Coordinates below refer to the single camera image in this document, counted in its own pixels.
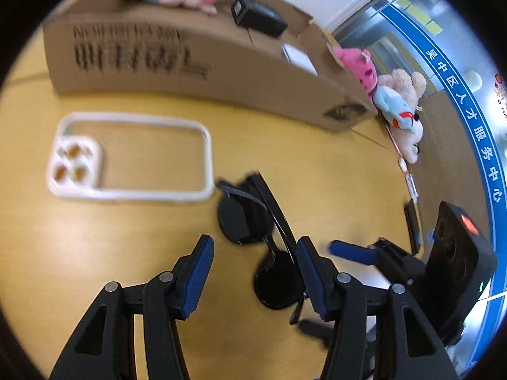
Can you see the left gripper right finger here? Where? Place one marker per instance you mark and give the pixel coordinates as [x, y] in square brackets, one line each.
[378, 333]

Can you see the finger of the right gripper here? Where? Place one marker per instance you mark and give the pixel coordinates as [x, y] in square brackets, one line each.
[354, 253]

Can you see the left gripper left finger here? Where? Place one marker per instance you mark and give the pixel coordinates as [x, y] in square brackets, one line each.
[102, 344]

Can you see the black sunglasses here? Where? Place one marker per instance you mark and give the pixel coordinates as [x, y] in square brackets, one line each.
[248, 213]

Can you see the clear white phone case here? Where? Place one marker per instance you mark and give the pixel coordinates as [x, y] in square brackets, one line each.
[117, 156]

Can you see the white switch box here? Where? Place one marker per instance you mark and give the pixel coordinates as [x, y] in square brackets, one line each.
[298, 58]

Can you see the black product box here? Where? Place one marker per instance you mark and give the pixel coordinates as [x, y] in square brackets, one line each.
[250, 14]

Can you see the beige bear plush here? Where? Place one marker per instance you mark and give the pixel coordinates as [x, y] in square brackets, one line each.
[411, 88]

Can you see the pink bear plush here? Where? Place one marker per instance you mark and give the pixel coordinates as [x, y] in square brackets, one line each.
[360, 64]

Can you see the shallow cardboard box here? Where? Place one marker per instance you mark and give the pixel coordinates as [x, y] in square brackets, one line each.
[117, 45]

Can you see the yellow sticky notes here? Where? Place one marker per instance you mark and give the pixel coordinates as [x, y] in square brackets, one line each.
[423, 19]

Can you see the white tag on string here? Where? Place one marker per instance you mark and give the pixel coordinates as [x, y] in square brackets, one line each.
[412, 189]

